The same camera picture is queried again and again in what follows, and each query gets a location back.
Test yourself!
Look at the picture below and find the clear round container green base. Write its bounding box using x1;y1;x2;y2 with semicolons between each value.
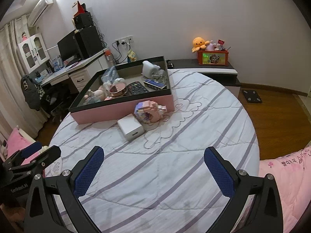
82;90;101;106

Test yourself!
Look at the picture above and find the black rose gold compact mirror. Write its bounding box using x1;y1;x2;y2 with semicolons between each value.
110;83;127;97

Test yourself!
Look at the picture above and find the large pink brick figure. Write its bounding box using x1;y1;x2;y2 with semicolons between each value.
134;100;167;124

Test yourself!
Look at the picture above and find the blue rectangular box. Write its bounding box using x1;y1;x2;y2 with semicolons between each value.
143;79;167;90

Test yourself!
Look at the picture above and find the small pink white brick figure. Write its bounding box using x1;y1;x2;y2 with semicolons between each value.
104;96;114;101

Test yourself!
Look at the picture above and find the clear glass bottle with cork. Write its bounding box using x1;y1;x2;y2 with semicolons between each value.
152;69;167;84

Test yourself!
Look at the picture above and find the pink pillow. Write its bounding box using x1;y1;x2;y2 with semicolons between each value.
6;127;35;159

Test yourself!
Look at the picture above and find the beige curtain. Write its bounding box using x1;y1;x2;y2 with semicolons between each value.
1;15;47;138

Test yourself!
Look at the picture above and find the pink printed blanket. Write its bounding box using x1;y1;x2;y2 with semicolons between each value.
259;147;311;232

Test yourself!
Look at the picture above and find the office chair with black jacket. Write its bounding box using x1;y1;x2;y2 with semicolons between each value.
21;75;65;123

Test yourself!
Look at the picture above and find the pink pig plush toy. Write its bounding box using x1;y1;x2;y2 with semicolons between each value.
94;82;111;102

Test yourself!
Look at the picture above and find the white desk with drawers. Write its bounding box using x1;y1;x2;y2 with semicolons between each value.
41;48;109;92

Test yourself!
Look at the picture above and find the white glass door cabinet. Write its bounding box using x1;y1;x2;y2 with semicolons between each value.
17;33;50;74

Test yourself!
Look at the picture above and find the white power adapter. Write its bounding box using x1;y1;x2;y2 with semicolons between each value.
118;114;145;142

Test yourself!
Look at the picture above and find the pink box with black rim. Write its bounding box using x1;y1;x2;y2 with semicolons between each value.
69;56;175;124

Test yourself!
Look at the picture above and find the white striped bed quilt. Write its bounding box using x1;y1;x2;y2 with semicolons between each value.
45;70;259;232

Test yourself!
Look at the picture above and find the black computer monitor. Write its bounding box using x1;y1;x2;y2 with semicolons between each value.
58;30;82;66

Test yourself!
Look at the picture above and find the clear blue tissue packet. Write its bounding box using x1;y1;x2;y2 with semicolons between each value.
101;66;119;84

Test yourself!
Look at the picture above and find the pink doll on cabinet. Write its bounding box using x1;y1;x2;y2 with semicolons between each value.
22;32;28;41

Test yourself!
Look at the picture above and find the black bathroom scale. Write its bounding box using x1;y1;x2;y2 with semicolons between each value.
242;90;262;104

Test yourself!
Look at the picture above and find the black remote control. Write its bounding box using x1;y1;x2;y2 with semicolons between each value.
127;81;149;95

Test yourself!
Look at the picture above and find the bottle with orange cap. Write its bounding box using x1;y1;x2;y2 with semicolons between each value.
105;49;115;66

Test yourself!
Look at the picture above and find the white air conditioner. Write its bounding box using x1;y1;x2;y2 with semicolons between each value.
27;0;54;27

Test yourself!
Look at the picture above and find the yellow blue snack bag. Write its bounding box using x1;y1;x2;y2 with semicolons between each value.
127;49;138;62

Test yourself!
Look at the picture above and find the black white low cabinet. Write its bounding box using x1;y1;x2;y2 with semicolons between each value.
167;59;241;98

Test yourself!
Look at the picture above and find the small black speaker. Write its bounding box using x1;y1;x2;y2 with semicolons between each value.
73;12;93;30

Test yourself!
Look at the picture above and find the red triangular object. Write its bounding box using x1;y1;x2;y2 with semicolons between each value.
72;1;86;17

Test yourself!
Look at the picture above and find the red cartoon storage box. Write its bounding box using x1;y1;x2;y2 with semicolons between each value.
197;50;229;66

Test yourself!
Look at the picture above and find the orange octopus plush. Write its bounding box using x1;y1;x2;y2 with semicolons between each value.
191;37;210;53

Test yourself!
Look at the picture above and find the white toy camera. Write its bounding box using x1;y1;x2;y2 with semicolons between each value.
142;61;161;79

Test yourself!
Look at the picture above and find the white wall power strip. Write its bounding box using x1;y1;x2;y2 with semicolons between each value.
115;35;134;44

